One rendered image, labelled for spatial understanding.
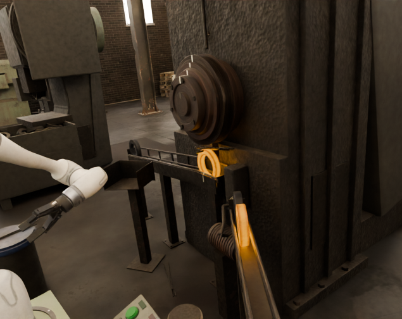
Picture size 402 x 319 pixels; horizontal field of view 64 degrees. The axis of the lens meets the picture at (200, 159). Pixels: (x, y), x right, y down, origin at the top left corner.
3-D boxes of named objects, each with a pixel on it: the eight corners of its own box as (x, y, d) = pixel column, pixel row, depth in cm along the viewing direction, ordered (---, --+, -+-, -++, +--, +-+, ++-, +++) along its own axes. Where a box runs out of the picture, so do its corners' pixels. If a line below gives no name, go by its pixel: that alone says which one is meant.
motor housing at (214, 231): (231, 300, 184) (225, 217, 168) (258, 325, 166) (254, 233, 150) (213, 312, 178) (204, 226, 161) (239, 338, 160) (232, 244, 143)
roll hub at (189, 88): (180, 126, 183) (173, 75, 175) (208, 132, 161) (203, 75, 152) (171, 128, 180) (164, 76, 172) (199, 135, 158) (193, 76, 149)
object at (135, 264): (135, 250, 243) (118, 159, 221) (166, 255, 233) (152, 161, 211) (119, 267, 225) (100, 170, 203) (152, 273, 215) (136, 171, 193)
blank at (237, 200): (239, 187, 143) (232, 187, 143) (243, 198, 128) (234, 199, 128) (242, 219, 146) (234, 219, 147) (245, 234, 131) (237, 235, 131)
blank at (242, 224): (243, 198, 128) (234, 199, 128) (247, 212, 113) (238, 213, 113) (245, 234, 131) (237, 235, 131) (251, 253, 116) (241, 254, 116)
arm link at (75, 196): (85, 203, 150) (75, 212, 146) (72, 191, 152) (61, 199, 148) (83, 194, 142) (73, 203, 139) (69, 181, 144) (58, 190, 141)
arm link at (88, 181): (89, 204, 148) (73, 193, 155) (114, 183, 156) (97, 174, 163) (80, 188, 141) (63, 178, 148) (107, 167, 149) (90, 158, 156)
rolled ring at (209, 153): (214, 152, 172) (219, 151, 173) (195, 147, 187) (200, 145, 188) (217, 185, 177) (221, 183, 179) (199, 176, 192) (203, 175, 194)
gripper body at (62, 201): (72, 202, 140) (54, 216, 135) (74, 210, 147) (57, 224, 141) (60, 191, 141) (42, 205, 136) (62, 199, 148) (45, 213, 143)
